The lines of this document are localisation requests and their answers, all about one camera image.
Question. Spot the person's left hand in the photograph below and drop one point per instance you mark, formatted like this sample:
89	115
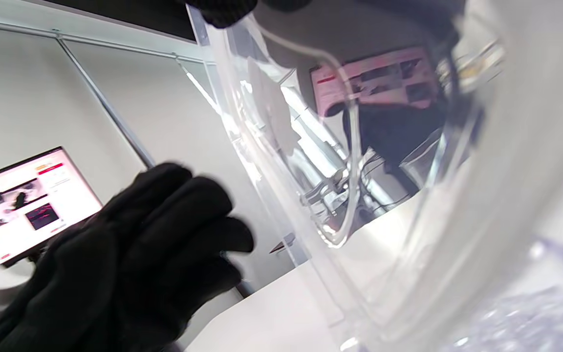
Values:
130	259

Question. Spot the black office chair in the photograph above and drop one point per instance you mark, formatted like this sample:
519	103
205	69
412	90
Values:
394	137

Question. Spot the person's right hand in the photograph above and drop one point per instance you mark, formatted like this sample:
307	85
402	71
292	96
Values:
227	12

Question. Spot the clear container lid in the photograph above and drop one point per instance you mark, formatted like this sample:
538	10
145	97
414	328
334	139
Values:
408	244

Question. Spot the monitor on tall stand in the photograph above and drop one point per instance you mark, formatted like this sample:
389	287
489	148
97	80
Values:
374	80

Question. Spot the desk computer monitor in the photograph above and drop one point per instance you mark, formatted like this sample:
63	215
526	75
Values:
32	205

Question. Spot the pile of ice cubes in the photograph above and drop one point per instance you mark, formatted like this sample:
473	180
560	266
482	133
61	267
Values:
530	320

